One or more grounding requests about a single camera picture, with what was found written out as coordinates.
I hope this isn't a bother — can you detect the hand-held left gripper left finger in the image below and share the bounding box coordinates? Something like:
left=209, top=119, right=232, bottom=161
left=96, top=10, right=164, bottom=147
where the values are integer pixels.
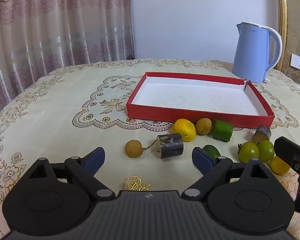
left=27, top=147, right=115, bottom=202

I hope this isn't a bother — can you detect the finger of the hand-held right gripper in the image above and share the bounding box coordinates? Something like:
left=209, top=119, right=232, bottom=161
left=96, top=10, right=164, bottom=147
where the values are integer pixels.
left=274, top=136, right=300, bottom=178

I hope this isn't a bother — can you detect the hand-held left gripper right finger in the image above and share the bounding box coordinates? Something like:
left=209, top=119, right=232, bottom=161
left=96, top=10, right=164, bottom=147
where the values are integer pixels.
left=181, top=147, right=273, bottom=202

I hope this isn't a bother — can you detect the thin green cucumber slice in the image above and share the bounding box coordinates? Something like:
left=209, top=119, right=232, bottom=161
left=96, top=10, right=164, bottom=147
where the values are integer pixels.
left=202, top=144, right=222, bottom=158

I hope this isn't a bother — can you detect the small yellow fruit piece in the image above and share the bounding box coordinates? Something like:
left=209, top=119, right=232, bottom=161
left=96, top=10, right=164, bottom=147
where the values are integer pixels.
left=269, top=156, right=291, bottom=176

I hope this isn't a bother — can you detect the green tomato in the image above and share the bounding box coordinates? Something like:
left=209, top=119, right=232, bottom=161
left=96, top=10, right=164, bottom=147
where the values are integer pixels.
left=237, top=142, right=260, bottom=162
left=257, top=140, right=275, bottom=162

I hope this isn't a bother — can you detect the dark eggplant chunk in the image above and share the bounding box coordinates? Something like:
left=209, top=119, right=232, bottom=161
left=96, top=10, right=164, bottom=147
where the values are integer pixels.
left=156, top=133, right=184, bottom=159
left=252, top=125, right=272, bottom=143

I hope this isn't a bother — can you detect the large yellow fruit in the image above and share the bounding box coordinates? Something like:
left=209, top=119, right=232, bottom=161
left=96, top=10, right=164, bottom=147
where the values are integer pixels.
left=171, top=119, right=197, bottom=142

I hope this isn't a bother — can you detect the thick green cucumber piece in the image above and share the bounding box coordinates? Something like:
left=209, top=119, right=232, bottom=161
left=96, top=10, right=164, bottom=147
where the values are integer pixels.
left=212, top=119, right=234, bottom=142

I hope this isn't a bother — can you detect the brown longan with stem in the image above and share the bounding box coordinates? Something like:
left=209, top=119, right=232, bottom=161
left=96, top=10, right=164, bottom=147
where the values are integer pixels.
left=125, top=139, right=158, bottom=158

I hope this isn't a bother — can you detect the red cardboard tray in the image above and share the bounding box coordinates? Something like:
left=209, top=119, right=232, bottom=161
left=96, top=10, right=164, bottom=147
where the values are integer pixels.
left=126, top=72, right=275, bottom=130

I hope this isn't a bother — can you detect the light blue electric kettle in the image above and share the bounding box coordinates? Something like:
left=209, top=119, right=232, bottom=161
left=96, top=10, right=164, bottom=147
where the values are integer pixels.
left=232, top=22, right=283, bottom=83

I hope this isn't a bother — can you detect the pink patterned curtain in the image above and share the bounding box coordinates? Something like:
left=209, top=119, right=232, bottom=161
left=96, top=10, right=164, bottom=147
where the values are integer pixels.
left=0, top=0, right=136, bottom=115

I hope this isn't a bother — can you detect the white wall switch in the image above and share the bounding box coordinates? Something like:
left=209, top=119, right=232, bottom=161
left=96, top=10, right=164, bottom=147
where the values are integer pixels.
left=290, top=53, right=300, bottom=73

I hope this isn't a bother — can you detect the gold ornate frame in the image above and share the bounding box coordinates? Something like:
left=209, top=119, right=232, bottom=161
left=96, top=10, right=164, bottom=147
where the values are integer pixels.
left=275, top=0, right=288, bottom=72

